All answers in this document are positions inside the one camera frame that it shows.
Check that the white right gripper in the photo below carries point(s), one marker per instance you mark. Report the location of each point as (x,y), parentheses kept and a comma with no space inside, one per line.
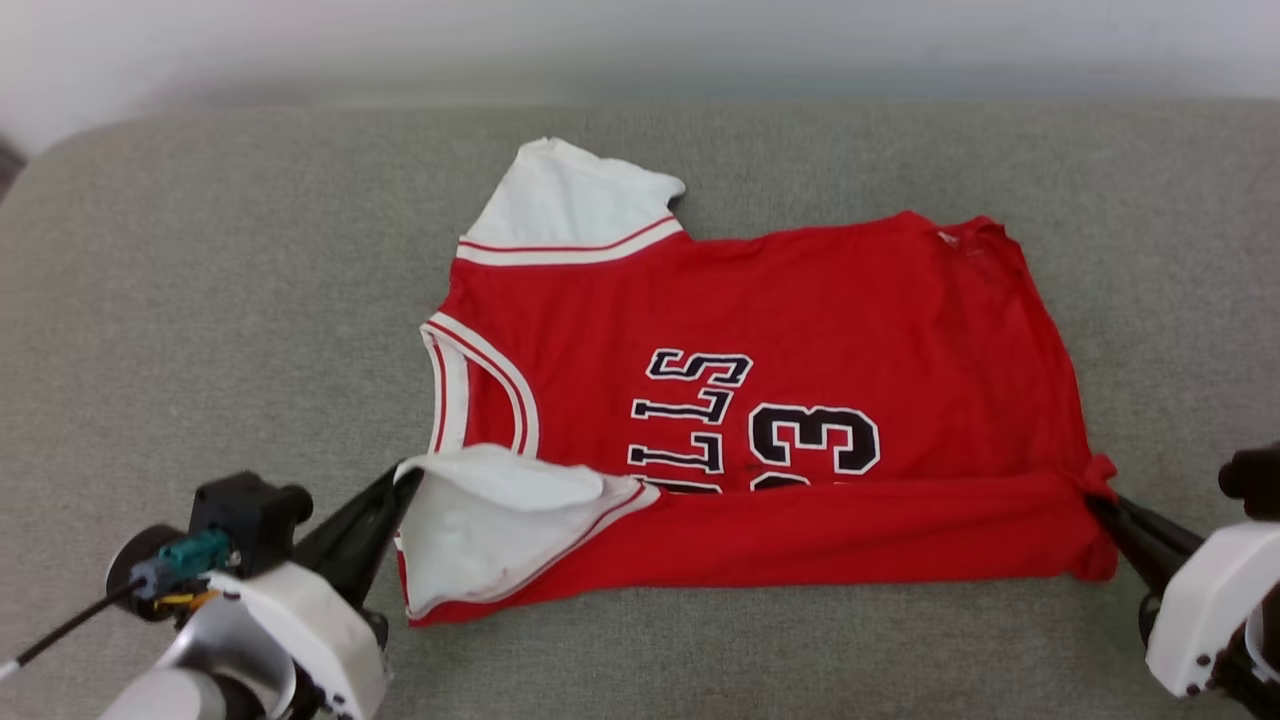
(1210,610)

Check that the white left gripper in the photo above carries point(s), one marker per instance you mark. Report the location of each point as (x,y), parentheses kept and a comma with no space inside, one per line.
(320,630)

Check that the red and white basketball jersey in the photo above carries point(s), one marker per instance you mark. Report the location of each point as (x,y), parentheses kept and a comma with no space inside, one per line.
(850,330)

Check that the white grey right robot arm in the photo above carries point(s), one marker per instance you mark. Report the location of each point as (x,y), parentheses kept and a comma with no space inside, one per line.
(1265,690)

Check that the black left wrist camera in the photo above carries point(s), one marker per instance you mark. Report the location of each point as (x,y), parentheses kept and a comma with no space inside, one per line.
(245,510)

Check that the teal left camera connector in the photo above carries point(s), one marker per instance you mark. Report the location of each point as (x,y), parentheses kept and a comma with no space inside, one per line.
(195,553)

